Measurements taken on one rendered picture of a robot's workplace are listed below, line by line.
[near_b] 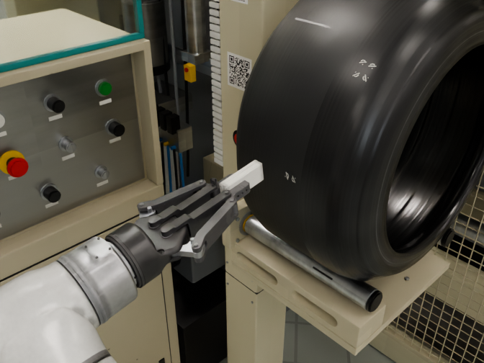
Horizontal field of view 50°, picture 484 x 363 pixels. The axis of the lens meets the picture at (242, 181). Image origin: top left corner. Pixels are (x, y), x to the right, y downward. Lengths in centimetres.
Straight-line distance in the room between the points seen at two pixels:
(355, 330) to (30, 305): 64
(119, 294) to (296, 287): 56
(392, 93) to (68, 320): 50
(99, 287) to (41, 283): 6
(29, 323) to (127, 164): 79
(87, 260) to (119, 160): 71
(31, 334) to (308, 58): 53
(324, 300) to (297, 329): 111
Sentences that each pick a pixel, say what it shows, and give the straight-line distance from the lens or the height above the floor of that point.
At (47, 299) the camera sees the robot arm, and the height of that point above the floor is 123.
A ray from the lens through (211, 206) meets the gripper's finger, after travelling 66.
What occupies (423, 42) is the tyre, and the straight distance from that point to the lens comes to 79.
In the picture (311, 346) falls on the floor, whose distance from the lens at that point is 212.
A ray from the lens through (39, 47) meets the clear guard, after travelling 109.
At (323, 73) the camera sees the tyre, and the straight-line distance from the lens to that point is 78.
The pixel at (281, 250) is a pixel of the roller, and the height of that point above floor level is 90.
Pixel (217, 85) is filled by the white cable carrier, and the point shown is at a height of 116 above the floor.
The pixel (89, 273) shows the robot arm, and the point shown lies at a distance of 59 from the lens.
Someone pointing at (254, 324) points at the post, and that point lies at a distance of 150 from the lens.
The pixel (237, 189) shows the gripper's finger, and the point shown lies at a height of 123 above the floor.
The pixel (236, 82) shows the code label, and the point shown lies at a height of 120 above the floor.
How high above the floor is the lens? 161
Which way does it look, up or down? 32 degrees down
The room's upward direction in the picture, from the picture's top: straight up
